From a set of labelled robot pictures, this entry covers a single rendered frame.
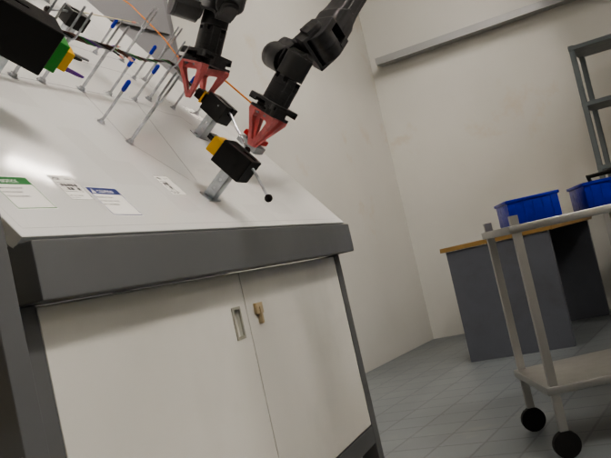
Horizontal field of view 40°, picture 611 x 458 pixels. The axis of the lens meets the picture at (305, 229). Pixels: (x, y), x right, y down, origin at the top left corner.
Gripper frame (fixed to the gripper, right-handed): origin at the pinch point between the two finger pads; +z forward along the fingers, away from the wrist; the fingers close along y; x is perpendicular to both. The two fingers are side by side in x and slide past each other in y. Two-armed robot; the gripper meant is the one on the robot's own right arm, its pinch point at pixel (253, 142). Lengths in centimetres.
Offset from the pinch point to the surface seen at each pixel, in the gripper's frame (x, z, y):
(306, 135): -205, 20, -387
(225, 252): 26.3, 12.9, 33.7
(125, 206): 21, 10, 55
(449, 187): -146, 5, -542
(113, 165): 10.5, 8.7, 47.7
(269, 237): 21.7, 11.0, 14.7
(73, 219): 26, 11, 69
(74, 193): 20, 10, 64
